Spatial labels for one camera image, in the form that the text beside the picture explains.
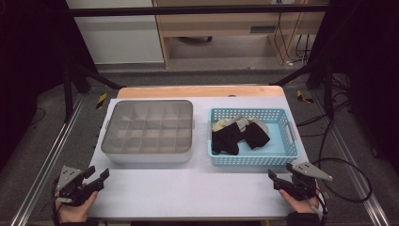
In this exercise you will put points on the black sock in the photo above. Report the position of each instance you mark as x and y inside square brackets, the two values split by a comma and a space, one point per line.
[255, 135]
[226, 139]

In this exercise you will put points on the light blue plastic basket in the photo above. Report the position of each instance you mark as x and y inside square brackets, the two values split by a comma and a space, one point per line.
[279, 147]

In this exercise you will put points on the yellow sock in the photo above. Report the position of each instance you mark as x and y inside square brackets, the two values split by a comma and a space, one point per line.
[219, 124]

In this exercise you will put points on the black metal stand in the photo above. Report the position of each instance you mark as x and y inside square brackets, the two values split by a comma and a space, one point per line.
[67, 94]
[327, 91]

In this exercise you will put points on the person's right hand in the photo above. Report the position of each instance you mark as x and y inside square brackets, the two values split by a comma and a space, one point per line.
[302, 206]

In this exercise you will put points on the black curtain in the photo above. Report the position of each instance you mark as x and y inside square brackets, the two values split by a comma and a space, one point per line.
[31, 62]
[370, 62]

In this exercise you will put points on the translucent grey box lid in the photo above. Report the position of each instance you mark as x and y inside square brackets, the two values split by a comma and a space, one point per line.
[147, 125]

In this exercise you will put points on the black horizontal bar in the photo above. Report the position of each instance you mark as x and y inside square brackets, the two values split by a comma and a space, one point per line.
[188, 10]

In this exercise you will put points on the person's left hand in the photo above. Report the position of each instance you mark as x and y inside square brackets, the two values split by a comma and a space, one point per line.
[75, 213]

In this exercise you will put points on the white divided storage box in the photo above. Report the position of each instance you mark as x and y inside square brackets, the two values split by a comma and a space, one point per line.
[147, 158]

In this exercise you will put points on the white cabinet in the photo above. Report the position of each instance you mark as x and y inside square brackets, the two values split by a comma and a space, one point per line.
[119, 40]

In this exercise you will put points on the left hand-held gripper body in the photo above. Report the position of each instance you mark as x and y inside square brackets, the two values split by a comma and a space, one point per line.
[67, 179]

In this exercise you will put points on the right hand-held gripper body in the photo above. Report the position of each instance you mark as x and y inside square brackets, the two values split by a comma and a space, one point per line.
[302, 186]

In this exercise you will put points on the light wooden desk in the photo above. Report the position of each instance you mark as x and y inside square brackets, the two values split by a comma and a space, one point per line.
[219, 25]

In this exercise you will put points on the aluminium floor rail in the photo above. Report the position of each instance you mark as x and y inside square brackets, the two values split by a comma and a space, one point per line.
[47, 163]
[354, 175]

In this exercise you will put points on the yellow and black tape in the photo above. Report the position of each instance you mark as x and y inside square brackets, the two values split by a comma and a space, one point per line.
[101, 100]
[303, 97]

